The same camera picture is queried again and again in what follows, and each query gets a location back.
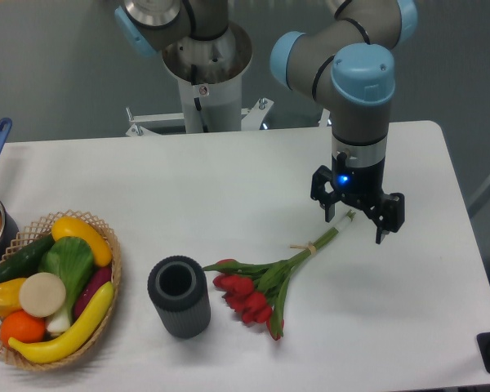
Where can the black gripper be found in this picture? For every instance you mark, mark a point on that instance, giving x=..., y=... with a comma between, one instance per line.
x=359, y=187

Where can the red tulip bouquet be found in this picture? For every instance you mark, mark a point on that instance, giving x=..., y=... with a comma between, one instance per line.
x=258, y=292

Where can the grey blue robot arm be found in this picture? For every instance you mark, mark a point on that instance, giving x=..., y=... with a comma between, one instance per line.
x=347, y=68

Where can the dark grey ribbed vase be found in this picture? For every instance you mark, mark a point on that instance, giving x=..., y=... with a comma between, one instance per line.
x=177, y=287

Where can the purple sweet potato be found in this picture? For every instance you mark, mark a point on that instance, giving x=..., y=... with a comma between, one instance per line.
x=99, y=278

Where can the green bok choy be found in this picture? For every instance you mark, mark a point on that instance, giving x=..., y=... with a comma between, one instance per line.
x=70, y=259

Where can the yellow squash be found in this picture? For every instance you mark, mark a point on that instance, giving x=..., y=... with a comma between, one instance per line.
x=68, y=226

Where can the woven wicker basket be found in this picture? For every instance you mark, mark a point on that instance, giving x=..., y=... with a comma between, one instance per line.
x=42, y=227

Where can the beige round disc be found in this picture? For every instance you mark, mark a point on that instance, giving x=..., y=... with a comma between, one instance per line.
x=42, y=294

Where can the yellow banana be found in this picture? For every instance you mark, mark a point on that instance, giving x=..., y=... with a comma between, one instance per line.
x=75, y=337

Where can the green cucumber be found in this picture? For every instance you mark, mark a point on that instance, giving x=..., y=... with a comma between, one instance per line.
x=25, y=261

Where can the orange fruit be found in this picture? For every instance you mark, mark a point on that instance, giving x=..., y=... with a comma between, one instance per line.
x=23, y=327

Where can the yellow bell pepper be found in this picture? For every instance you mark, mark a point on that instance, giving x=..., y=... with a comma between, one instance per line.
x=10, y=296

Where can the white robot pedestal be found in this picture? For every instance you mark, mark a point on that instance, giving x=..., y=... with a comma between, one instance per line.
x=209, y=77

